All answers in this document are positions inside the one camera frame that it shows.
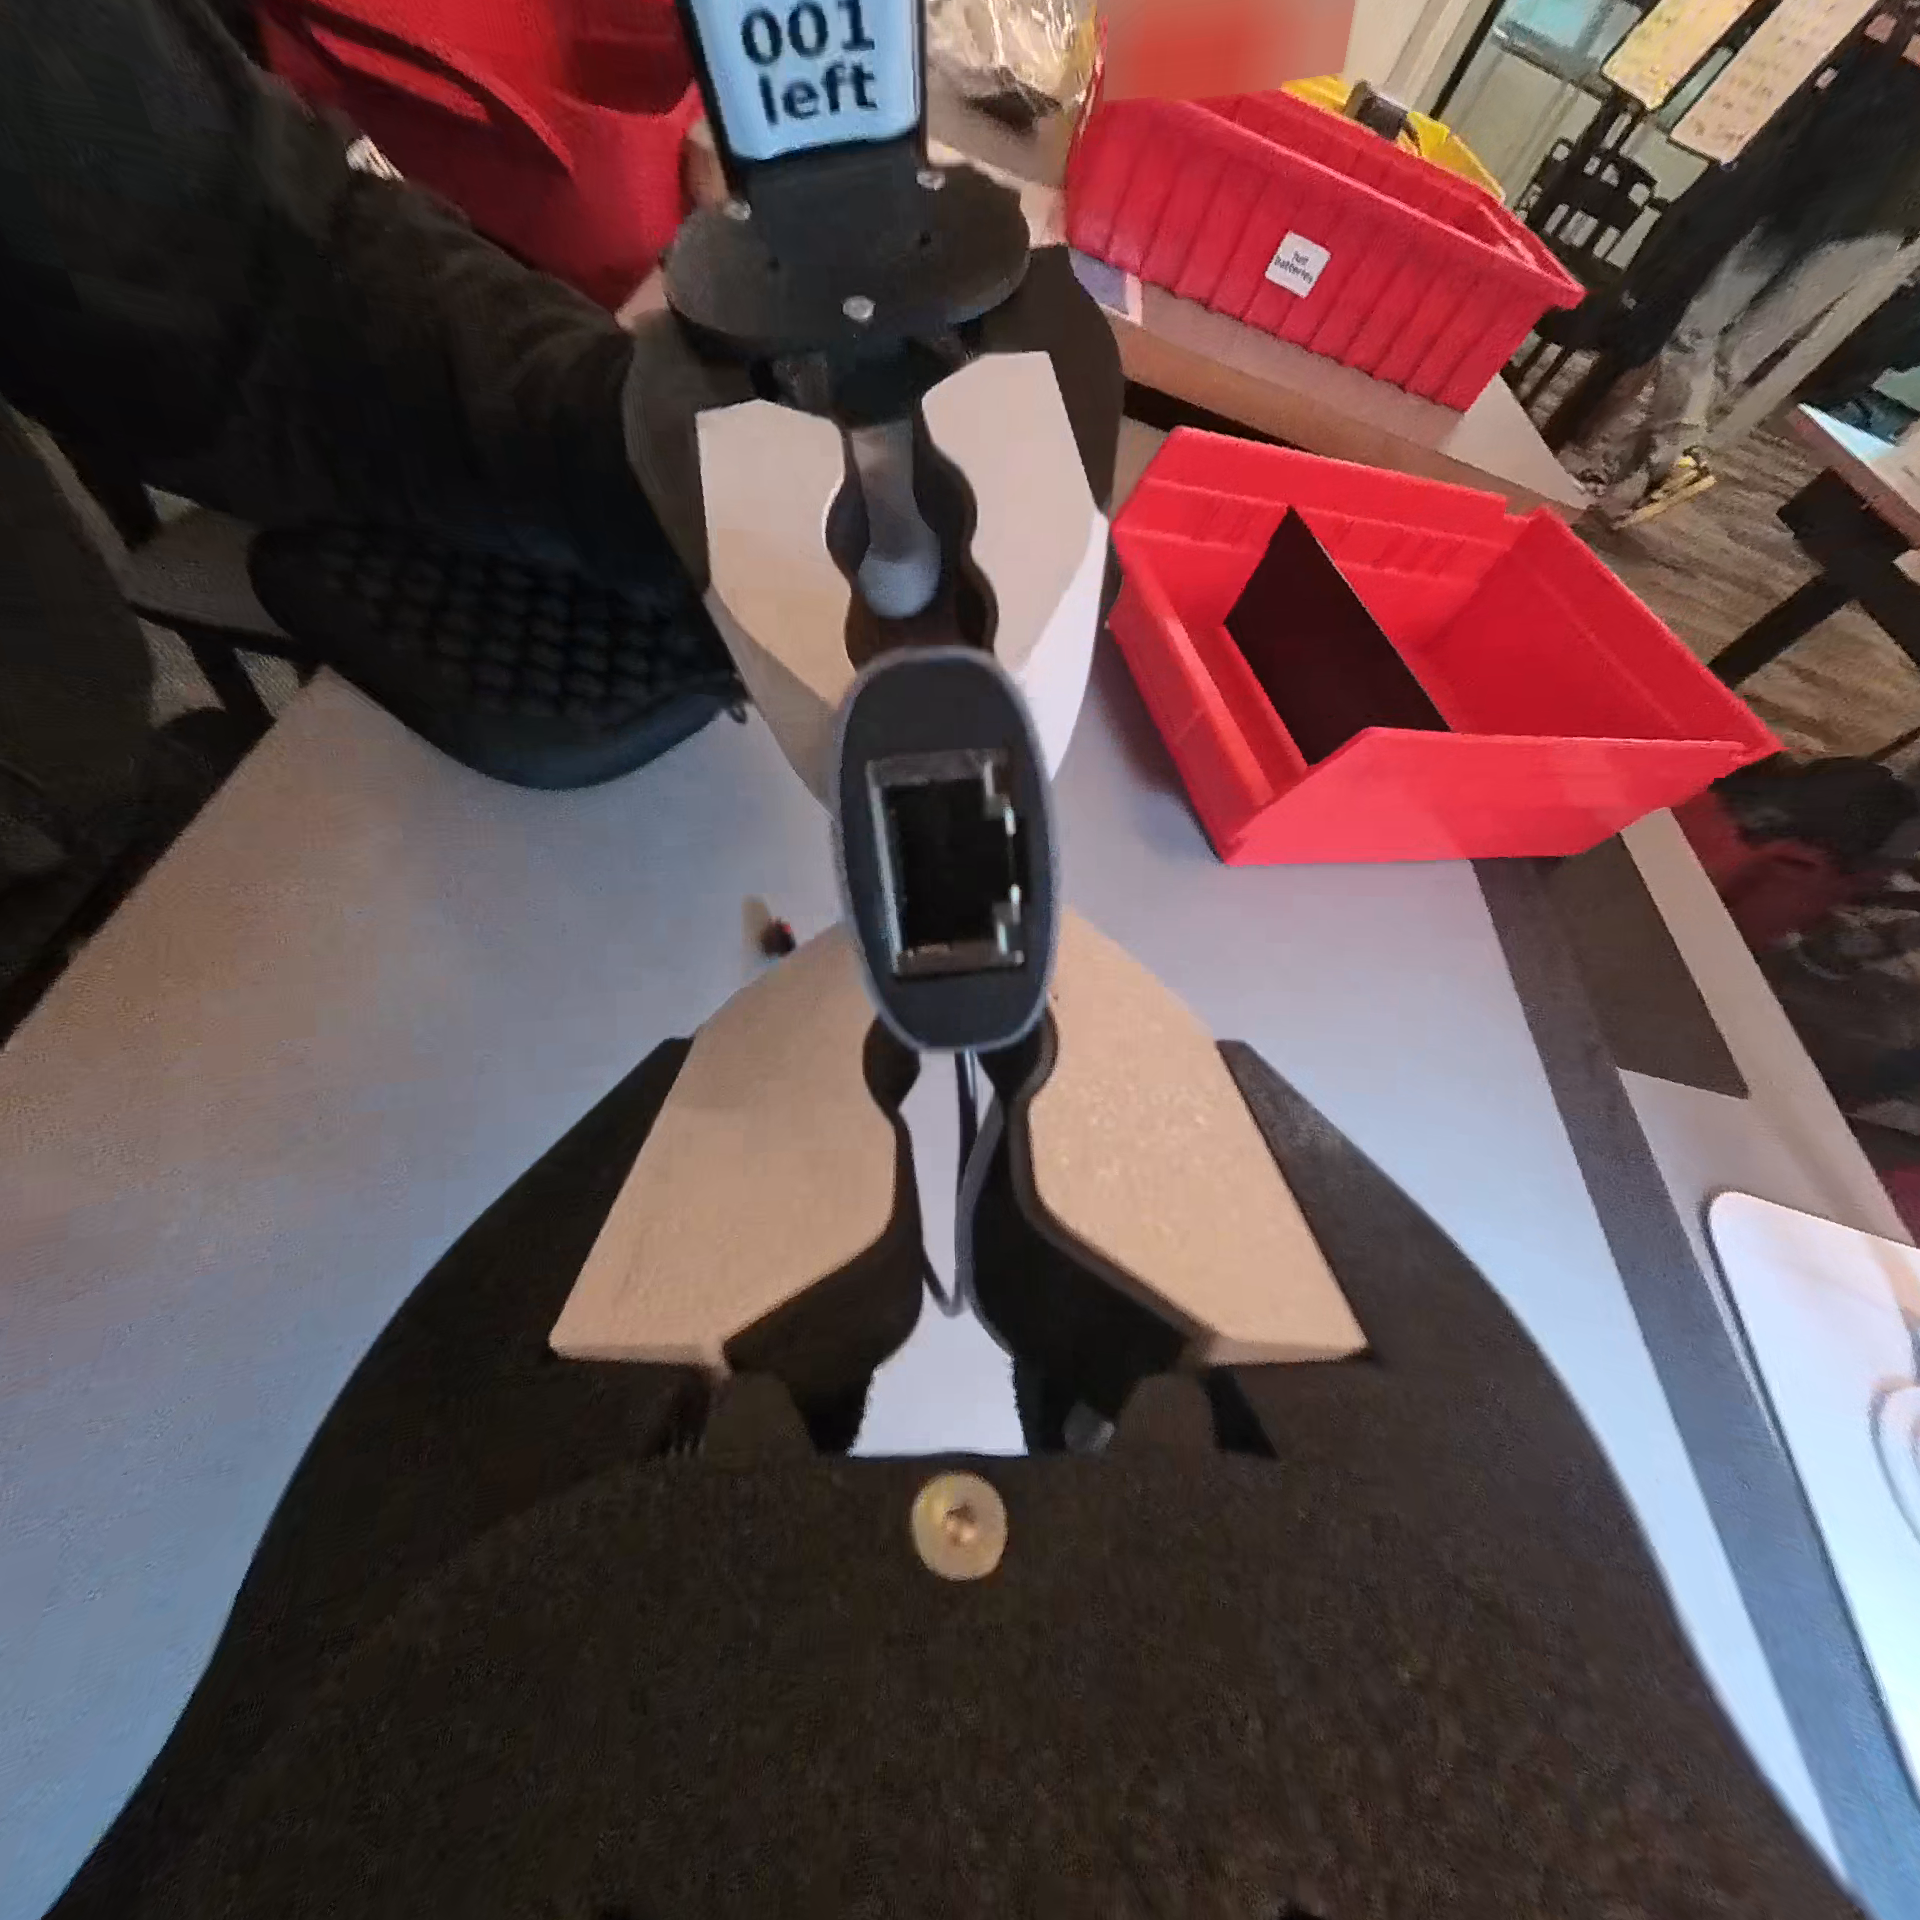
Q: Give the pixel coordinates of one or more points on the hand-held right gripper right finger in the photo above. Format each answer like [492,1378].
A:
[1185,1200]

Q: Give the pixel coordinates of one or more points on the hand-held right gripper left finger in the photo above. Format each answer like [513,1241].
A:
[735,1200]

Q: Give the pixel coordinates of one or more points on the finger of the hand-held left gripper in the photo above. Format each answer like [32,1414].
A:
[765,570]
[1048,524]

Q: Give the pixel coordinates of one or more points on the grey USB hub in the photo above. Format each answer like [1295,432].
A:
[946,696]

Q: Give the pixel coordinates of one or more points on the red plastic bin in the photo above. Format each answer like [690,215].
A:
[1349,225]
[1501,795]

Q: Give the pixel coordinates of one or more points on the person's left forearm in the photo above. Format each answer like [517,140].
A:
[300,300]

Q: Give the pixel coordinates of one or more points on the person's left hand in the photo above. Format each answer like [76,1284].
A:
[701,159]

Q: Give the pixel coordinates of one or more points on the black textured rounded object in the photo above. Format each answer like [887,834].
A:
[494,661]

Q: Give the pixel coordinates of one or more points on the black divider panel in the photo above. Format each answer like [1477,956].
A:
[1338,643]

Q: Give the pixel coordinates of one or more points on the large red plastic container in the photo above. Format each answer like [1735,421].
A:
[523,135]

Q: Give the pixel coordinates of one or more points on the yellow bin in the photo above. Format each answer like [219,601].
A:
[1441,140]

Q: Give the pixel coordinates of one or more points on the white metal stand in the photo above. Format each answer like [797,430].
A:
[1830,1350]

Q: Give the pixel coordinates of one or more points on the red bag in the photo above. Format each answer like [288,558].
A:
[1785,870]

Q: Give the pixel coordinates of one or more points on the brown upright board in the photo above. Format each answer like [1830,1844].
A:
[1772,66]
[1673,43]

